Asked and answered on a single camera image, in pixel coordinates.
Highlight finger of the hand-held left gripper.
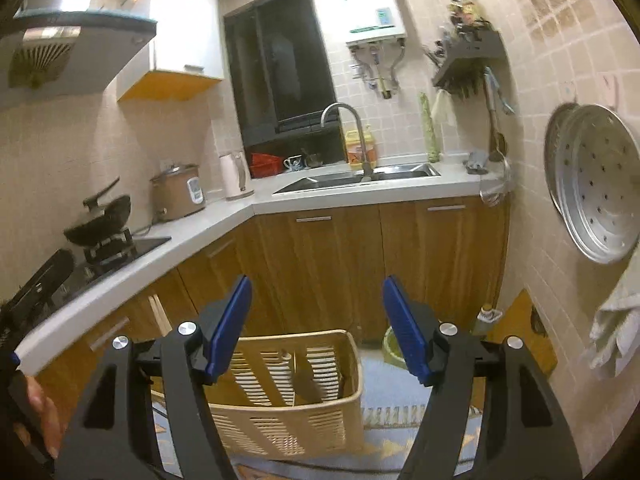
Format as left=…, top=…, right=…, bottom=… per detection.
left=0, top=249, right=77, bottom=331

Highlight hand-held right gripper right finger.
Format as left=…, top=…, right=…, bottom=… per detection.
left=382, top=275, right=583, bottom=480

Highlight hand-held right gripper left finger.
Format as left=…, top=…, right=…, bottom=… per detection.
left=52, top=275, right=253, bottom=480

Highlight beige plastic utensil basket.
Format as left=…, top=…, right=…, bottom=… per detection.
left=202, top=329, right=366, bottom=461

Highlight person's left hand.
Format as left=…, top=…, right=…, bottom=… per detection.
left=20, top=376, right=69, bottom=457

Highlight green bin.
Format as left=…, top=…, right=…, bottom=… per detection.
left=382, top=327, right=408, bottom=366

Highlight small floor bottle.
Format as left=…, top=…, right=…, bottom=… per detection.
left=472, top=304, right=502, bottom=336

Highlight black wok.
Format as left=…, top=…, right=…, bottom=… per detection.
left=63, top=176, right=133, bottom=246

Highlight black gas stove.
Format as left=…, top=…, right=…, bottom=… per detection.
left=30, top=235, right=172, bottom=306

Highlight wooden base cabinets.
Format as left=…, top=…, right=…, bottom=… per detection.
left=35, top=195, right=511, bottom=411

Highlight wooden board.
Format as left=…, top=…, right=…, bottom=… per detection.
left=492, top=289, right=558, bottom=377

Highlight beige rice cooker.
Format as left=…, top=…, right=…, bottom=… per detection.
left=150, top=162, right=207, bottom=223

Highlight pink electric kettle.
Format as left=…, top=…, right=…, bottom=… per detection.
left=218, top=151, right=255, bottom=201

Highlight hanging metal strainer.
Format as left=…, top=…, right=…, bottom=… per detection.
left=479, top=157, right=513, bottom=208

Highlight red plastic basket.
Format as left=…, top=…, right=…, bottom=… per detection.
left=250, top=152, right=284, bottom=178

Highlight steel sink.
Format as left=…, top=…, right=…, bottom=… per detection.
left=273, top=161, right=442, bottom=195

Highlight yellow detergent bottle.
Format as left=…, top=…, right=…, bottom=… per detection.
left=345, top=125, right=378, bottom=168

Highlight green patterned roll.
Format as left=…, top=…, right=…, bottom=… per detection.
left=419, top=92, right=441, bottom=163

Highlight hanging wooden ladle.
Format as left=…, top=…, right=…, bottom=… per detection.
left=487, top=105, right=508, bottom=163

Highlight grey hanging towel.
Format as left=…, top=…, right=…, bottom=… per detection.
left=587, top=260, right=640, bottom=381

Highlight steel faucet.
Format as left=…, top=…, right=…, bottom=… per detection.
left=320, top=102, right=375, bottom=182

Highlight grey range hood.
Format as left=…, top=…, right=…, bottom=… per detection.
left=0, top=0, right=158, bottom=111

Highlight white hanging cloth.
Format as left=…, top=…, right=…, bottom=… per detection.
left=431, top=89, right=458, bottom=128

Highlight round metal pan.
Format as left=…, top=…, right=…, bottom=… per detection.
left=544, top=102, right=576, bottom=216

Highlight perforated metal steamer tray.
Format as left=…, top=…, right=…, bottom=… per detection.
left=555, top=102, right=640, bottom=266

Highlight grey kitchen tongs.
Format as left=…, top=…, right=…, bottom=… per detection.
left=482, top=67, right=516, bottom=116

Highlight water heater pipes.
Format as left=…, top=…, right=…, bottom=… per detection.
left=350, top=42, right=406, bottom=100

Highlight dark window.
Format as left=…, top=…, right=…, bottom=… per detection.
left=223, top=0, right=346, bottom=148

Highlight group of seasoning bottles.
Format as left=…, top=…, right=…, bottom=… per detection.
left=447, top=0, right=490, bottom=41

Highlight white water heater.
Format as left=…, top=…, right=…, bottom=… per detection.
left=322, top=0, right=407, bottom=51

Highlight dark wall spice rack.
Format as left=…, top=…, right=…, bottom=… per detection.
left=431, top=29, right=506, bottom=98

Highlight white wall cabinet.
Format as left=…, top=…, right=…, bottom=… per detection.
left=116, top=0, right=225, bottom=103

